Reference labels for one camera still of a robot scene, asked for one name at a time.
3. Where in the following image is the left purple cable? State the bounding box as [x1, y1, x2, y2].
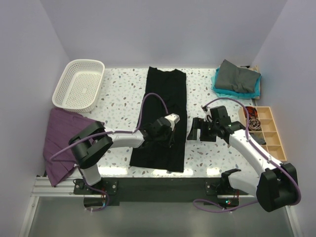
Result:
[49, 92, 170, 212]

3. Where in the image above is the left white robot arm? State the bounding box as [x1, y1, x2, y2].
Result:
[69, 114, 180, 194]

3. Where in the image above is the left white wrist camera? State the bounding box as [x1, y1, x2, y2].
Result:
[164, 114, 180, 130]

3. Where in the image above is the black t shirt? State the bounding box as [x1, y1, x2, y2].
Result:
[129, 67, 188, 172]

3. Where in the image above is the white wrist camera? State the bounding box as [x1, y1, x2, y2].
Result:
[201, 106, 213, 122]
[164, 114, 180, 130]

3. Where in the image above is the white plastic basket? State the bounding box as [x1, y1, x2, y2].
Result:
[52, 59, 105, 114]

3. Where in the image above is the teal folded t shirt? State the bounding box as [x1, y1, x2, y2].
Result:
[211, 68, 262, 99]

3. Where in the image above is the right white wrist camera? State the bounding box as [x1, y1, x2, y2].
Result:
[201, 106, 213, 122]

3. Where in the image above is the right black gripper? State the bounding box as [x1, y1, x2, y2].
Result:
[187, 117, 219, 142]

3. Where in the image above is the purple cloth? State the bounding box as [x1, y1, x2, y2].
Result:
[43, 108, 95, 187]

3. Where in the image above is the grey folded t shirt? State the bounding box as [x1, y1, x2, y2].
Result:
[215, 59, 261, 93]

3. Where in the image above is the wooden compartment tray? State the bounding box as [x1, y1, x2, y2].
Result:
[238, 106, 287, 162]

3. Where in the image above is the red patterned cloth in tray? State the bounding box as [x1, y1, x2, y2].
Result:
[244, 106, 261, 131]

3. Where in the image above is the aluminium rail frame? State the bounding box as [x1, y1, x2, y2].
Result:
[20, 177, 303, 237]

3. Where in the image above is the grey cloth in tray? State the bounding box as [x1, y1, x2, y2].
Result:
[250, 133, 266, 145]

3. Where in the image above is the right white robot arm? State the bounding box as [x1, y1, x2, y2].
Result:
[187, 106, 301, 212]

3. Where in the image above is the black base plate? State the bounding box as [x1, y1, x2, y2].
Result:
[73, 177, 246, 208]

